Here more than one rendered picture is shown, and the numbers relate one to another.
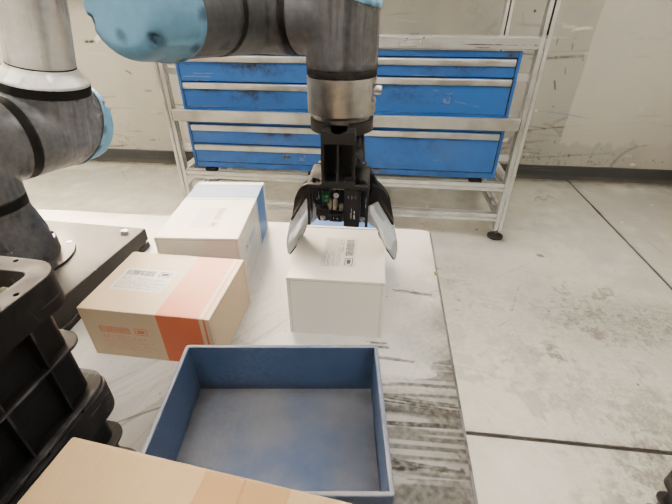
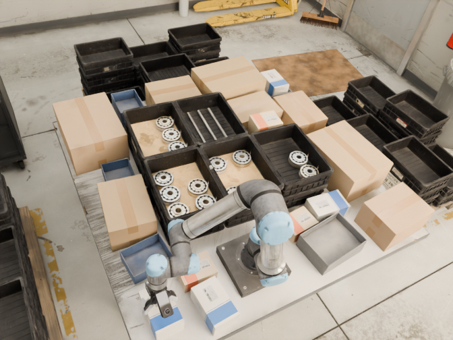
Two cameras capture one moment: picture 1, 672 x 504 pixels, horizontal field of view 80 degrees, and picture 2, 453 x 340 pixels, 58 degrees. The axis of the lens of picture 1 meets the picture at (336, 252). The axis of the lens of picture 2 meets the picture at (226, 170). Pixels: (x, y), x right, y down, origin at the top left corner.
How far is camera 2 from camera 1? 1.78 m
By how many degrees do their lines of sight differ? 92
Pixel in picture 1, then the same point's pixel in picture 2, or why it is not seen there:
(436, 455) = (116, 276)
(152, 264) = (206, 270)
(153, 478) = (143, 221)
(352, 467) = (131, 265)
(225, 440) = not seen: hidden behind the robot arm
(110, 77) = not seen: outside the picture
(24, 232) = (245, 255)
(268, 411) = not seen: hidden behind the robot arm
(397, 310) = (139, 314)
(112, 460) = (149, 220)
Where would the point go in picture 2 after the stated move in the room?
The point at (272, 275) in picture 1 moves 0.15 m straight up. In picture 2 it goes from (187, 307) to (188, 292)
